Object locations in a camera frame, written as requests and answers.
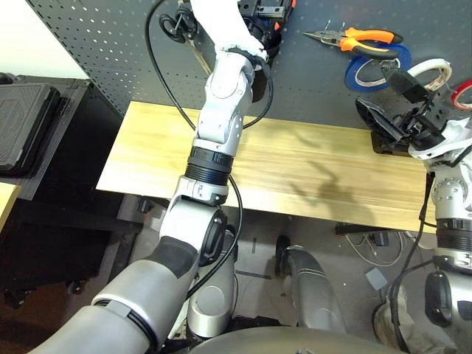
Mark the khaki trouser leg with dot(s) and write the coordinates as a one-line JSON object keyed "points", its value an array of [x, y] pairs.
{"points": [[420, 332]]}

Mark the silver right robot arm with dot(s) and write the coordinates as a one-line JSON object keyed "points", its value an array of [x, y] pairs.
{"points": [[448, 191]]}

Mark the white tape roll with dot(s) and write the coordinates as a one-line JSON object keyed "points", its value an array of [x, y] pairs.
{"points": [[440, 66]]}

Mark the orange black needle-nose pliers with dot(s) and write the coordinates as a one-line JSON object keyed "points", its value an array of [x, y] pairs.
{"points": [[354, 40]]}

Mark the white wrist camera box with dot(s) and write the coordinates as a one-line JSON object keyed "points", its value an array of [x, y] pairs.
{"points": [[221, 22], [457, 140]]}

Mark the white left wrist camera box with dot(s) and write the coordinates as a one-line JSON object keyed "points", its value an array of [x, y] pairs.
{"points": [[221, 22]]}

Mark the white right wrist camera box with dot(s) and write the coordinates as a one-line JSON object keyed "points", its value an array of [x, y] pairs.
{"points": [[457, 140]]}

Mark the grey square floor box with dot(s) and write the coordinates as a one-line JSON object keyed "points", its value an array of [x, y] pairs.
{"points": [[377, 279]]}

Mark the black power adapter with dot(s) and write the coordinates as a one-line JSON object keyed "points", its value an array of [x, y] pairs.
{"points": [[379, 239]]}

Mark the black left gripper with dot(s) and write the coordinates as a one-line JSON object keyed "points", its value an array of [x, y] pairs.
{"points": [[269, 11]]}

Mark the black rectangular box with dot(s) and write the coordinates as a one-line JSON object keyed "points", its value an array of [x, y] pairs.
{"points": [[383, 147]]}

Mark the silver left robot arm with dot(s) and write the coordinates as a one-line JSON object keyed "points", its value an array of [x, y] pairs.
{"points": [[221, 110]]}

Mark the grey robot torso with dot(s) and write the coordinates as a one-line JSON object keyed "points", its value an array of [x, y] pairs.
{"points": [[276, 343]]}

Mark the long black floor tape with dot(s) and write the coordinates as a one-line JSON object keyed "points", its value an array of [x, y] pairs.
{"points": [[254, 274]]}

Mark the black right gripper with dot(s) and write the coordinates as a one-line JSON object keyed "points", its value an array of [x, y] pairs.
{"points": [[429, 123]]}

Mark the black table foot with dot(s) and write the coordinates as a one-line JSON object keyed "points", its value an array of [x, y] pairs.
{"points": [[350, 229]]}

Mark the red tape roll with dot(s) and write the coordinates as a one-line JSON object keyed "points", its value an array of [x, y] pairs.
{"points": [[455, 97]]}

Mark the blue tape roll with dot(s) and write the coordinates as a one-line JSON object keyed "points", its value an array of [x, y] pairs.
{"points": [[352, 79]]}

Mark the black ribbed tool case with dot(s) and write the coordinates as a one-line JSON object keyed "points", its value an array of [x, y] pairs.
{"points": [[26, 125]]}

